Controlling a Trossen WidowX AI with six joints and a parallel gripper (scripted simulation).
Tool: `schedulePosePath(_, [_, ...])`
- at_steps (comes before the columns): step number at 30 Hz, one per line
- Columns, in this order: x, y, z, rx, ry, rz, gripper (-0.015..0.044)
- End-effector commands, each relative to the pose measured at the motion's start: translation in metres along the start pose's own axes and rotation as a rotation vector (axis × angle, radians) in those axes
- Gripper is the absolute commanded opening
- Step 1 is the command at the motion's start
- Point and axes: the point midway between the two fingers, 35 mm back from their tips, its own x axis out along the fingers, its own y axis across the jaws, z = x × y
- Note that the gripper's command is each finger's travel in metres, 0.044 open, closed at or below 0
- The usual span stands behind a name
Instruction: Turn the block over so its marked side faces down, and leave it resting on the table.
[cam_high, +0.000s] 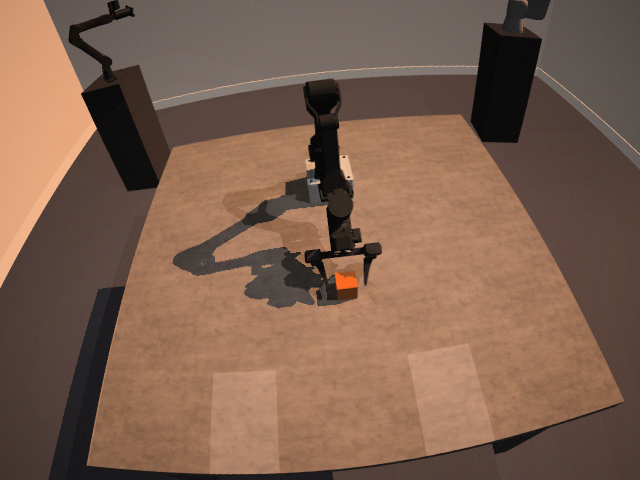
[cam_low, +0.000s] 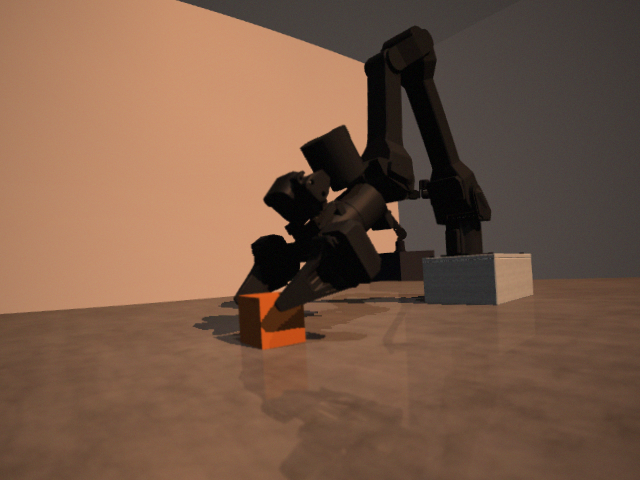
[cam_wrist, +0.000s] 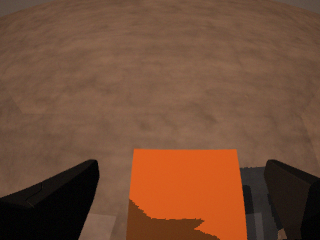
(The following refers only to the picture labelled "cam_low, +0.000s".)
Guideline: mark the orange block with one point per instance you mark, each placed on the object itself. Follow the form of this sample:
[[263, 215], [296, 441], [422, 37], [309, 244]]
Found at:
[[264, 327]]

